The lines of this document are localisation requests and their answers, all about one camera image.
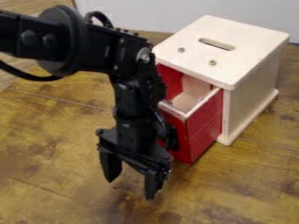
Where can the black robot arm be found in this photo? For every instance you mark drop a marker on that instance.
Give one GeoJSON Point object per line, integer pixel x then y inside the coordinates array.
{"type": "Point", "coordinates": [68, 43]}

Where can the black metal drawer handle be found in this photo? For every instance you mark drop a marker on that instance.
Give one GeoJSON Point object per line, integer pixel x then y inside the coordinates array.
{"type": "Point", "coordinates": [171, 140]}

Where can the red wooden drawer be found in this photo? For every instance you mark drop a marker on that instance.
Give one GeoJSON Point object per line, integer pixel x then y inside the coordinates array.
{"type": "Point", "coordinates": [198, 122]}

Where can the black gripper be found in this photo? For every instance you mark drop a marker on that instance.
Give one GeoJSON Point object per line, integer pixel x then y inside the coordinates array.
{"type": "Point", "coordinates": [131, 142]}

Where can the white wooden box cabinet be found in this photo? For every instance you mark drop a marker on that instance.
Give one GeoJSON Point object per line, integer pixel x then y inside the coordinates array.
{"type": "Point", "coordinates": [228, 55]}

